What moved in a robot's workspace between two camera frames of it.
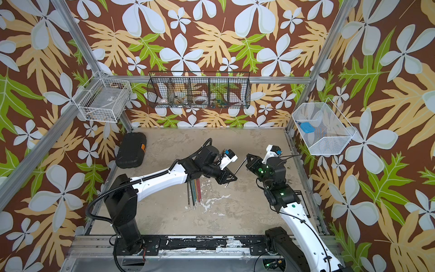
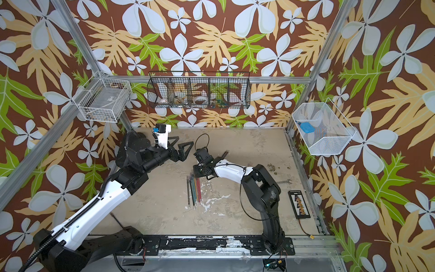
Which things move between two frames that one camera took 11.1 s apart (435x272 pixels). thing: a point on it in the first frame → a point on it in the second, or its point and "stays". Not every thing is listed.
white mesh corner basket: [333, 131] stays
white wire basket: [104, 98] stays
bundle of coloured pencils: [194, 191] stays
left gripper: [223, 178] → [180, 155]
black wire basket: [228, 90] stays
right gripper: [253, 166] → [196, 167]
